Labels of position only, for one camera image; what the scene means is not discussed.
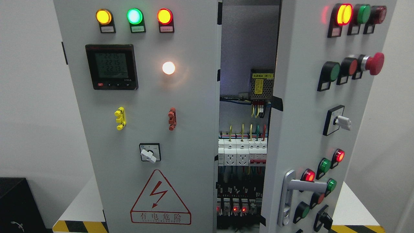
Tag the grey cabinet door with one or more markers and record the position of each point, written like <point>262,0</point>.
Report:
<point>188,152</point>
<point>318,42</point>

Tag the red terminal clip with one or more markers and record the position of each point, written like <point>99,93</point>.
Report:
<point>172,118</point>

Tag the white socket breaker row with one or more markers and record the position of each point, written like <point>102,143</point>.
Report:
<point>246,152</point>

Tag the white glowing indicator lamp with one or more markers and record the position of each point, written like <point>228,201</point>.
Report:
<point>168,67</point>

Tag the perforated metal power supply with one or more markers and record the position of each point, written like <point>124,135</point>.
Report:
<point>261,84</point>

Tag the yellow terminal clip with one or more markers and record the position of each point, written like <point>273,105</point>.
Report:
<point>120,118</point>

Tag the lower relay terminal row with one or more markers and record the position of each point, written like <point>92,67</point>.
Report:
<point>238,201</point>

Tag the grey cabinet body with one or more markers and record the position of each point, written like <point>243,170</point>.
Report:
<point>249,40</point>

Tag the red electric warning sticker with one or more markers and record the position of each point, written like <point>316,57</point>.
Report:
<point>159,203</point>

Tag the black digital power meter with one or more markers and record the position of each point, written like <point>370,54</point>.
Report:
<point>112,66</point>

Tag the red indicator lamp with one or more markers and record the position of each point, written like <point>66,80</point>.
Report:
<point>165,20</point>

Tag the green indicator lamp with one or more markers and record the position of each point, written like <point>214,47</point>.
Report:
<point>136,20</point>

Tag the yellow indicator lamp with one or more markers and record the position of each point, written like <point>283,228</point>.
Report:
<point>105,20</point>

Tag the red emergency stop button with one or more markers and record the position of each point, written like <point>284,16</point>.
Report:
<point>373,64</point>

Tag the black box at left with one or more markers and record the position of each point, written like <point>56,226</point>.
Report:
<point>18,210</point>

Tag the white rotary selector switch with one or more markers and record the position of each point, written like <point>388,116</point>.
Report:
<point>150,152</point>

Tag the silver door handle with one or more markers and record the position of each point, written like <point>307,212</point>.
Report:
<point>289,185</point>

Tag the right door rotary switch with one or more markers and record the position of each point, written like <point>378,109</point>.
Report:
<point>335,120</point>

